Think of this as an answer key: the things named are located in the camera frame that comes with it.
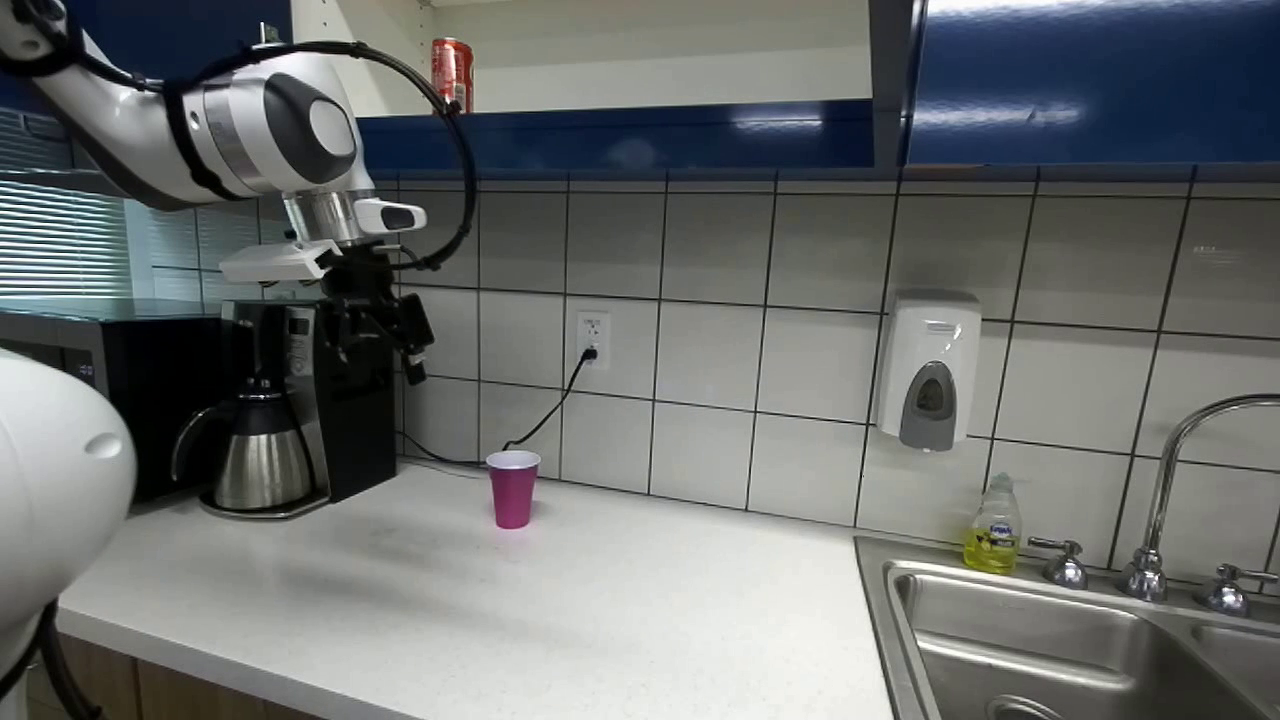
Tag chrome faucet spout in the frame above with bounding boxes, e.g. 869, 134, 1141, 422
1118, 389, 1280, 606

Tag white soap dispenser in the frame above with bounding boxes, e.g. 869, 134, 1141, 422
872, 293, 989, 458

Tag blue cabinet door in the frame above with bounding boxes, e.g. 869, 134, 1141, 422
0, 0, 300, 172
906, 0, 1280, 172

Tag stainless steel sink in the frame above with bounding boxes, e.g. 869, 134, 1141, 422
851, 532, 1280, 720

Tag chrome faucet handle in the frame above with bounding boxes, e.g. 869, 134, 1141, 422
1028, 538, 1091, 592
1203, 561, 1280, 618

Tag stainless steel coffee carafe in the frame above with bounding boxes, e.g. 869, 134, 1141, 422
167, 379, 336, 522

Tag wooden base cabinet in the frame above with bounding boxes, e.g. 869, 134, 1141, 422
43, 632, 324, 720

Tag black coffee maker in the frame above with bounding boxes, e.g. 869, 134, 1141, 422
231, 300, 400, 507

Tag black power cord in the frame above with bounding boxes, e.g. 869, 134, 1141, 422
395, 347, 601, 473

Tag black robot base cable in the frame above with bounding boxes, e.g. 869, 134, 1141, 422
0, 597, 102, 720

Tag pink plastic cup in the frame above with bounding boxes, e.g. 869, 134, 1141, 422
485, 449, 543, 532

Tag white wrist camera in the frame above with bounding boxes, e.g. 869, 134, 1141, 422
217, 235, 345, 288

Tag black microwave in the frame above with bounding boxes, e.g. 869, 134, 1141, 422
0, 310, 249, 507

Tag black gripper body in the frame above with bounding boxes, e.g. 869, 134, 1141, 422
324, 250, 400, 321

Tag white wall outlet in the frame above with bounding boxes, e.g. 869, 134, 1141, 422
569, 310, 616, 376

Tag yellow dish soap bottle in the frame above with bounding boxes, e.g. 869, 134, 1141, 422
959, 473, 1028, 581

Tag blue wall cabinet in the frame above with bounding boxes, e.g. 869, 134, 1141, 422
289, 0, 911, 181

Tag red soda can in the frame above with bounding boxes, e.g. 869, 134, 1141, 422
423, 37, 481, 122

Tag window blinds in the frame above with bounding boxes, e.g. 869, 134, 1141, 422
0, 176, 153, 321

